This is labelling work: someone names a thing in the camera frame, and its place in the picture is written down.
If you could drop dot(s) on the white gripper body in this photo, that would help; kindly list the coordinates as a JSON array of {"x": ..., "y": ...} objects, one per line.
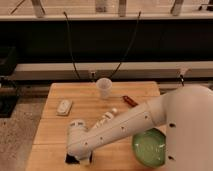
[{"x": 78, "y": 159}]

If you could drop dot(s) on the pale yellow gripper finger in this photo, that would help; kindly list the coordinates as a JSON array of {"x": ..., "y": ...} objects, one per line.
[{"x": 85, "y": 162}]

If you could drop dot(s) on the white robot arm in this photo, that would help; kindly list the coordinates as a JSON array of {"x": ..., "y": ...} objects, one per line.
[{"x": 187, "y": 114}]

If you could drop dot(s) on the white plastic bottle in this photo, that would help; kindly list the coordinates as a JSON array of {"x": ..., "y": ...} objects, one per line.
[{"x": 106, "y": 117}]

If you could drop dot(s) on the green bowl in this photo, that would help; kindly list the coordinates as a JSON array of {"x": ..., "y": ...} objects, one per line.
[{"x": 149, "y": 148}]

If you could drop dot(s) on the clear plastic cup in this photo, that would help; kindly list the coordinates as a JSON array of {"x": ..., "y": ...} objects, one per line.
[{"x": 104, "y": 86}]

